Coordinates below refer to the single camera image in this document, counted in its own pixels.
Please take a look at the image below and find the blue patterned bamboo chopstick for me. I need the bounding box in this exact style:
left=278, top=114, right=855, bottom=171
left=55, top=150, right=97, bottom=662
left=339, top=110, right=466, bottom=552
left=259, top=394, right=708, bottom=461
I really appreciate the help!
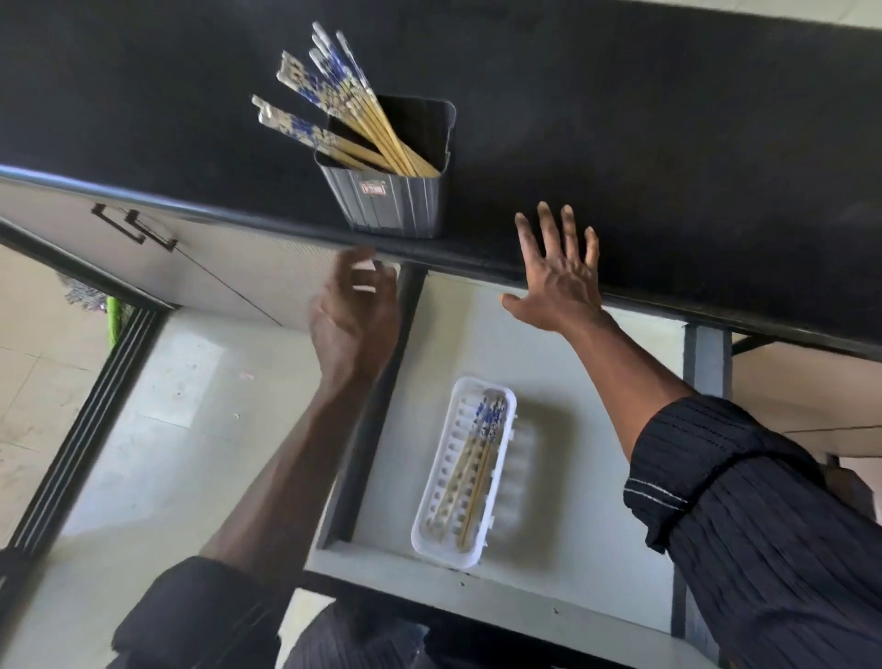
left=429, top=394, right=492, bottom=533
left=458, top=396, right=508, bottom=549
left=441, top=393, right=501, bottom=539

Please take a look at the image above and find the person's left forearm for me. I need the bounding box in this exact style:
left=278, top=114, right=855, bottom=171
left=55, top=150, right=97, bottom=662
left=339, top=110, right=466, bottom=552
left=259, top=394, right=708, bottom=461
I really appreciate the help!
left=198, top=374, right=376, bottom=588

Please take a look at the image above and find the person's right forearm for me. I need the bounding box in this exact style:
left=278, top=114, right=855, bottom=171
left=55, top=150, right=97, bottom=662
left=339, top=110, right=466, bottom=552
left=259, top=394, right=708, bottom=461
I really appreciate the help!
left=561, top=313, right=698, bottom=464

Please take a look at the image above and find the person's left hand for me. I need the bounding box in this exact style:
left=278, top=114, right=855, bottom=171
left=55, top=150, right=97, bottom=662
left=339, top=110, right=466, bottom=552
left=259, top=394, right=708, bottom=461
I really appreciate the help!
left=308, top=246, right=402, bottom=388

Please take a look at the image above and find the black striped shirt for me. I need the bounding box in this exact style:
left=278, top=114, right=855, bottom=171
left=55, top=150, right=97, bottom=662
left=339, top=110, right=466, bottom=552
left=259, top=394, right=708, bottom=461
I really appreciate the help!
left=109, top=395, right=882, bottom=669

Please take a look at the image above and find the black sliding door track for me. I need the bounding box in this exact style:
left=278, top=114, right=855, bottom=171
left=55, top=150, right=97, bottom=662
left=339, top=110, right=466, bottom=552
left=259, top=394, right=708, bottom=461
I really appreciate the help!
left=0, top=219, right=175, bottom=594

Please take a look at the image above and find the white cabinet door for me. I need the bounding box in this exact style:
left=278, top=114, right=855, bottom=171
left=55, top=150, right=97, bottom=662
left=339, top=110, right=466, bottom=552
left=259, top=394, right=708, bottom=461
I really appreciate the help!
left=0, top=178, right=359, bottom=330

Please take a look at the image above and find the person's right hand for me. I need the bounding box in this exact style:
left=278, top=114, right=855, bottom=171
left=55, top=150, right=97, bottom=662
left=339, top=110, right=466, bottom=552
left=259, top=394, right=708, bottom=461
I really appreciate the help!
left=501, top=201, right=616, bottom=339

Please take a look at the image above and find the grey ribbed chopstick holder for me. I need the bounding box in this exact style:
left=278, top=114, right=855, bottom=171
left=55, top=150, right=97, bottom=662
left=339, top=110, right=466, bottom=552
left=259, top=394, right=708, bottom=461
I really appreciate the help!
left=314, top=95, right=457, bottom=240

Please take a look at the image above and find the bunch of blue patterned chopsticks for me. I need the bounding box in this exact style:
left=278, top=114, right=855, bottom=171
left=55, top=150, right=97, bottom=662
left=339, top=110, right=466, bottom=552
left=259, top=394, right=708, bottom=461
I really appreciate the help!
left=251, top=21, right=441, bottom=179

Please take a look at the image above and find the green plastic object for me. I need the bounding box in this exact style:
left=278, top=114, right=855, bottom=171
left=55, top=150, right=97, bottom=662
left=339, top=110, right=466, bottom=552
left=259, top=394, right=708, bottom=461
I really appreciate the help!
left=105, top=296, right=134, bottom=349

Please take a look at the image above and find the white slotted plastic tray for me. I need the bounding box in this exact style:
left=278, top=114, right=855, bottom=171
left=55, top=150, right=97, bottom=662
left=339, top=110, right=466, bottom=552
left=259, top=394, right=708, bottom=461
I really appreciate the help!
left=411, top=376, right=519, bottom=570

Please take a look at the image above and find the black cabinet handle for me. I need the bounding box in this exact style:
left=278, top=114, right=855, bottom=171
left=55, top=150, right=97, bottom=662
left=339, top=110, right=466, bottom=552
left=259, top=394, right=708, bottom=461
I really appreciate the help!
left=91, top=203, right=147, bottom=246
left=125, top=210, right=179, bottom=253

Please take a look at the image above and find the open white drawer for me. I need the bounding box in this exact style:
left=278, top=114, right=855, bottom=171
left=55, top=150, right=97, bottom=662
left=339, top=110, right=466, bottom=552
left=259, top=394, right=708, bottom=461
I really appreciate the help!
left=305, top=265, right=718, bottom=669

